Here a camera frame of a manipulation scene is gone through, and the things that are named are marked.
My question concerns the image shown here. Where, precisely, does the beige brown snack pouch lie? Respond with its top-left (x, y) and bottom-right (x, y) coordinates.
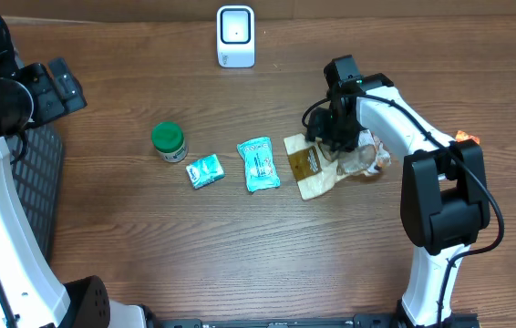
top-left (284, 129), bottom-right (391, 200)

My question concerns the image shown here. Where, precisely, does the teal snack packet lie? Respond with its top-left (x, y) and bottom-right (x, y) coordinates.
top-left (237, 137), bottom-right (281, 193)

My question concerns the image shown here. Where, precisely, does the orange tissue pack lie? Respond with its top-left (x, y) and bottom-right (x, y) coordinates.
top-left (455, 130), bottom-right (480, 145)

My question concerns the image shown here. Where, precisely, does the small teal tissue pack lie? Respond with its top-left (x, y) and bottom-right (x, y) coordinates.
top-left (186, 154), bottom-right (225, 189)

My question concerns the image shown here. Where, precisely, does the green lid white jar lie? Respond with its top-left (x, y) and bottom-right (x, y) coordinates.
top-left (151, 121), bottom-right (189, 163)

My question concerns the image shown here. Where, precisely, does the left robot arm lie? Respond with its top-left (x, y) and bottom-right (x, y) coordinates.
top-left (0, 16), bottom-right (157, 328)

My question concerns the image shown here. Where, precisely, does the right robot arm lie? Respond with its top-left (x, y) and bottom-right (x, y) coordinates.
top-left (288, 55), bottom-right (494, 327)

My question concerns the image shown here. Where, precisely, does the white barcode scanner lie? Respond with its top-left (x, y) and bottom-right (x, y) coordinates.
top-left (216, 5), bottom-right (255, 68)

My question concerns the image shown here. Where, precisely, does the grey plastic basket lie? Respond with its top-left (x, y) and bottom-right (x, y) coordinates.
top-left (12, 125), bottom-right (65, 262)

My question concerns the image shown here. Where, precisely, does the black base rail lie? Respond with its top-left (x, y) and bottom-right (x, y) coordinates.
top-left (148, 313), bottom-right (481, 328)

